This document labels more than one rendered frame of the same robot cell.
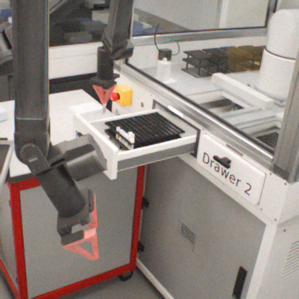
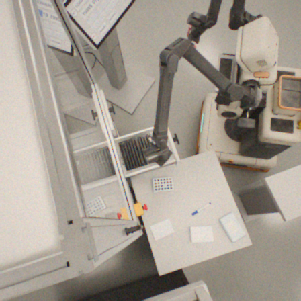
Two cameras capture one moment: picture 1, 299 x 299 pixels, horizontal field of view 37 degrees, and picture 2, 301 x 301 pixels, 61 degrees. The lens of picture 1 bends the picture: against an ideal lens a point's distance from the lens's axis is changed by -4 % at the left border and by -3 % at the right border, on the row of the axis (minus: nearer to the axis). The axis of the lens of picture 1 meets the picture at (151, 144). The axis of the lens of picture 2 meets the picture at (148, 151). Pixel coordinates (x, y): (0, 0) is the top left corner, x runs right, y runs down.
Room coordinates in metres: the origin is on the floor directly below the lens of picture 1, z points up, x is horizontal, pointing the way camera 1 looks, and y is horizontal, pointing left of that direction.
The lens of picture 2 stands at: (1.83, 0.27, 2.39)
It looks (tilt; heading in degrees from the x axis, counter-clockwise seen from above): 74 degrees down; 206
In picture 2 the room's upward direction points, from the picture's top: 8 degrees counter-clockwise
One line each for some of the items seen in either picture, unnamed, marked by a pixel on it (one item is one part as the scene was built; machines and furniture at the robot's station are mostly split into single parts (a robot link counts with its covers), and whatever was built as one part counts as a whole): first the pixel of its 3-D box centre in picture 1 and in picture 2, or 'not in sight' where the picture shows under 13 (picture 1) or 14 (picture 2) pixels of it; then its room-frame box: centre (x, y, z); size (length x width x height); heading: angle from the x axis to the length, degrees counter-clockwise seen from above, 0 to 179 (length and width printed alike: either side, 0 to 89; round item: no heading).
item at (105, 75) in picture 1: (105, 71); (162, 154); (1.50, 0.18, 1.08); 0.10 x 0.07 x 0.07; 158
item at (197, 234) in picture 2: not in sight; (201, 234); (1.81, 0.53, 0.79); 0.13 x 0.09 x 0.05; 111
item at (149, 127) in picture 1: (143, 134); (140, 152); (1.47, 0.03, 0.87); 0.22 x 0.18 x 0.06; 126
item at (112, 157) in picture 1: (93, 144); (170, 142); (1.35, 0.19, 0.87); 0.29 x 0.02 x 0.11; 36
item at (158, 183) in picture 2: not in sight; (162, 185); (1.61, 0.22, 0.78); 0.12 x 0.08 x 0.04; 114
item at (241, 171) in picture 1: (229, 167); (108, 113); (1.29, -0.25, 0.87); 0.29 x 0.02 x 0.11; 36
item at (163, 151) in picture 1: (146, 135); (138, 152); (1.48, 0.02, 0.86); 0.40 x 0.26 x 0.06; 126
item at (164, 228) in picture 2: (85, 109); (162, 229); (1.86, 0.30, 0.77); 0.13 x 0.09 x 0.02; 131
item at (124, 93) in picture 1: (122, 95); (139, 209); (1.80, 0.14, 0.88); 0.07 x 0.05 x 0.07; 36
